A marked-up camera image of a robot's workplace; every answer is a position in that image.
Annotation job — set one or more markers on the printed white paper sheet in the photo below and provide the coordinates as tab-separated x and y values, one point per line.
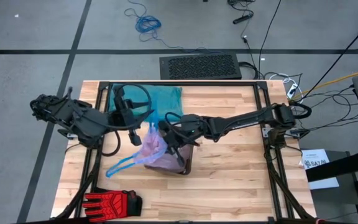
317	161

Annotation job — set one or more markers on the black perforated floor grate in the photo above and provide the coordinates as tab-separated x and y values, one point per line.
197	67

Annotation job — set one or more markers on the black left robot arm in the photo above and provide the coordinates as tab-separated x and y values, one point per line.
82	119

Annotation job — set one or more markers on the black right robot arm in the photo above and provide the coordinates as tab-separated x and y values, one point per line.
244	118

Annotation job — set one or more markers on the black power strip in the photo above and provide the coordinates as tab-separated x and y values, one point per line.
242	19

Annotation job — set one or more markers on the teal trash bag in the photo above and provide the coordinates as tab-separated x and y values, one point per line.
166	99

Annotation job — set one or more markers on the white power strip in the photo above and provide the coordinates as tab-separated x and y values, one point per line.
291	91

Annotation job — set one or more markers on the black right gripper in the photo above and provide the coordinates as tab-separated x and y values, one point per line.
191	126

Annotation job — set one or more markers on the black beam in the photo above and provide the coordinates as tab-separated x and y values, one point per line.
340	166

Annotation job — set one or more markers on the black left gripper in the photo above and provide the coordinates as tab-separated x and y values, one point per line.
124	116

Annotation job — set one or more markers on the red and black work glove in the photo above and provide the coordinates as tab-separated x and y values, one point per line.
110	203

